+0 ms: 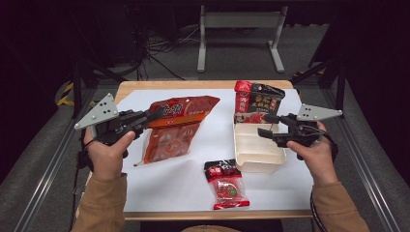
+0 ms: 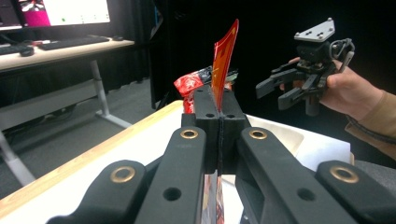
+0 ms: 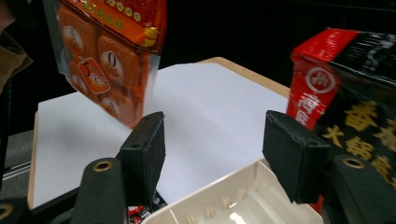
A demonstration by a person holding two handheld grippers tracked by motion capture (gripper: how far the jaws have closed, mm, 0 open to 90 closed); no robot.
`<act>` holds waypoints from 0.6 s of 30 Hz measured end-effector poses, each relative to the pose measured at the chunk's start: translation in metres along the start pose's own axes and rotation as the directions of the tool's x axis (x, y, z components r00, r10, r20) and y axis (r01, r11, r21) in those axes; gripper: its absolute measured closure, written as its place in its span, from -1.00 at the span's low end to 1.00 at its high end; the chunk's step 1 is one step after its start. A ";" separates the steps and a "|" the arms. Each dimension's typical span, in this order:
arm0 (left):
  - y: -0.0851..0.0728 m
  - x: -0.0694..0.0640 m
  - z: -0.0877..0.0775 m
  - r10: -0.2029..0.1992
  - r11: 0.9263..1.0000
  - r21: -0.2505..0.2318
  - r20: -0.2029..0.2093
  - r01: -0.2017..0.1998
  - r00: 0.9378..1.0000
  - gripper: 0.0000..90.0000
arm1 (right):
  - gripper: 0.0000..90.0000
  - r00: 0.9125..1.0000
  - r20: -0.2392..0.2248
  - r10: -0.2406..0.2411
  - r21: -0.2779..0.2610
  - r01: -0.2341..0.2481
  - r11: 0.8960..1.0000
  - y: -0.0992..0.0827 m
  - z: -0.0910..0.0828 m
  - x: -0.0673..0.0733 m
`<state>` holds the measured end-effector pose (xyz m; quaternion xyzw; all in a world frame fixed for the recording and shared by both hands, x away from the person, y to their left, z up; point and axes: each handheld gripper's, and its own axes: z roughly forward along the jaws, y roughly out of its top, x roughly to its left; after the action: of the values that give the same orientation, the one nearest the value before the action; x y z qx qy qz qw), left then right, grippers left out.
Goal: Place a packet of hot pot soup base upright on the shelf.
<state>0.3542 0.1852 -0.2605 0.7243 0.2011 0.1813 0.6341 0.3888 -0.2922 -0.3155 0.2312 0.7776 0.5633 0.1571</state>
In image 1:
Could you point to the white metal stand frame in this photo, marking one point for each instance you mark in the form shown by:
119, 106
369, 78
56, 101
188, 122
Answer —
240, 20

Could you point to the person's left hand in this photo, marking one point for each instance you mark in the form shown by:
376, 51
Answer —
108, 158

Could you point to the black tripod stand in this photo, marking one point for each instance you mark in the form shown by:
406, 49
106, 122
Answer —
340, 87
76, 80

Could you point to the white paper sheet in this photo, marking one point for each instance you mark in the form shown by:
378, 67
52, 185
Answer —
199, 180

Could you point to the yellow black striped tape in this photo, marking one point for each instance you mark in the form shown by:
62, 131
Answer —
66, 92

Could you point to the large orange food packet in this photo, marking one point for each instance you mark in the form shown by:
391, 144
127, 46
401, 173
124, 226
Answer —
174, 141

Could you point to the white divided plastic container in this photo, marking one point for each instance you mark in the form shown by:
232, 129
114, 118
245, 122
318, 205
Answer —
257, 151

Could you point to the person's right hand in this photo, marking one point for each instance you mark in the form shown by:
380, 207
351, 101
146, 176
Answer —
314, 161

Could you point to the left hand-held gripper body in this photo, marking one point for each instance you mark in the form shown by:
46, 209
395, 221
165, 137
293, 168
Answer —
103, 111

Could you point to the person's lap tan clothing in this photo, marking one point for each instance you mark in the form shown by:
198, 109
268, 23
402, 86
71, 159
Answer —
209, 228

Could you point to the red and black food packet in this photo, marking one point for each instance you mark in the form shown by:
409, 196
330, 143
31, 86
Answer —
264, 96

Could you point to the small red food packet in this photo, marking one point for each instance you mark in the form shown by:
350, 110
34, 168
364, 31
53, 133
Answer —
227, 190

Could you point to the aluminium rail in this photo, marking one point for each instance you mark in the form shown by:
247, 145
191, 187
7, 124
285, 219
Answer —
370, 167
48, 180

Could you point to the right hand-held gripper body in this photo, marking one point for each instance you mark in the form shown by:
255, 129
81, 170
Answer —
306, 129

